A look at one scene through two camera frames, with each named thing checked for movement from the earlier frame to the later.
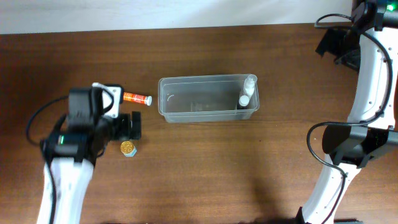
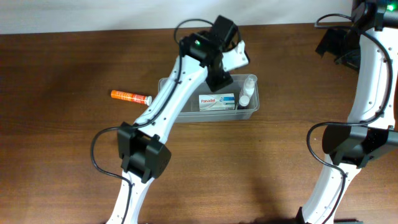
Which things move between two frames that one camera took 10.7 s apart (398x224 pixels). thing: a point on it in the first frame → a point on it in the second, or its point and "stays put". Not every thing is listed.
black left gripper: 125,131 → 219,80
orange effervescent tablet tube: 137,98 stays put
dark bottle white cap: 242,102 stays put
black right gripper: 329,43 stays put
